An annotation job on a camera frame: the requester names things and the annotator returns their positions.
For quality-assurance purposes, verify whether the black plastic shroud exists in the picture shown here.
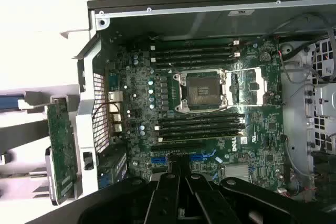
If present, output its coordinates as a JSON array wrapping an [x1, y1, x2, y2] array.
[[311, 150, 336, 183]]

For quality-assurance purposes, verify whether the metal socket cover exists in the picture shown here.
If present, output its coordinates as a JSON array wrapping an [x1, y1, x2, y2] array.
[[226, 67, 268, 107]]

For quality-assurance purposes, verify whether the thin grey wire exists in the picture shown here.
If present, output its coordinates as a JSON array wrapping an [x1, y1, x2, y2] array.
[[262, 13, 336, 41], [284, 129, 316, 180]]

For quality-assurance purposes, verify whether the thin metal locking lever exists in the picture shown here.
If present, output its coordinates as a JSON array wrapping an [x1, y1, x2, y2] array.
[[178, 104, 245, 113]]

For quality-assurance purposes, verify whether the metal disk bay cage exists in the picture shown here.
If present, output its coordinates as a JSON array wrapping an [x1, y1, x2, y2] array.
[[305, 37, 336, 154]]

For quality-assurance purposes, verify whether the black RAM slot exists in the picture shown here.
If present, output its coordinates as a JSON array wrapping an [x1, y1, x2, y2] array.
[[153, 57, 237, 69], [149, 39, 241, 51], [157, 131, 245, 143], [151, 51, 241, 63], [157, 112, 246, 126], [151, 46, 241, 57], [157, 124, 246, 137], [154, 119, 246, 132]]

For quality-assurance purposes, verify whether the CPU socket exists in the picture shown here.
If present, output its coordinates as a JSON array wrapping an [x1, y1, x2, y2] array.
[[172, 69, 228, 112]]

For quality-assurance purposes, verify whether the green motherboard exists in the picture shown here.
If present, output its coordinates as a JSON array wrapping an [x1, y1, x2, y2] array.
[[98, 34, 292, 195]]

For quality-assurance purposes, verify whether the blue expansion slot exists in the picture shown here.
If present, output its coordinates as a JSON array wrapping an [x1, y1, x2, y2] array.
[[151, 154, 211, 164]]

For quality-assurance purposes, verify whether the grey parts rack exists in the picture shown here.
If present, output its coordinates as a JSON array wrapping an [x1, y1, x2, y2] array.
[[0, 84, 81, 206]]

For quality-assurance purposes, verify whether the black open PC case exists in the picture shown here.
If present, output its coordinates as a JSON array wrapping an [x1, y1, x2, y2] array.
[[72, 0, 336, 216]]

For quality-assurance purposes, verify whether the silver chipset heatsink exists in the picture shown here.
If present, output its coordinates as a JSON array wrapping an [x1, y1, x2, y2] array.
[[223, 163, 250, 184]]

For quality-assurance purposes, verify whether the black expansion slot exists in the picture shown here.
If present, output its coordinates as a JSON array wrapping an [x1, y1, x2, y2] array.
[[151, 141, 203, 153]]

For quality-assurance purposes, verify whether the blue disk caddy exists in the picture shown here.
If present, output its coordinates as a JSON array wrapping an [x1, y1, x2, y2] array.
[[0, 92, 27, 110]]

